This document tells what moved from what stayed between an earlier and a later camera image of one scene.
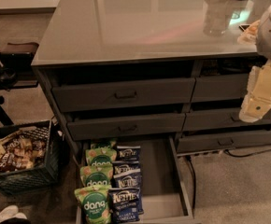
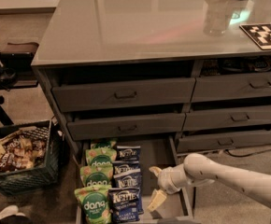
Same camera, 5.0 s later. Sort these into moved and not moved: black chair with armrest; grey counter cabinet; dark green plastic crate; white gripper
Moved: white gripper
Not moved: black chair with armrest; dark green plastic crate; grey counter cabinet
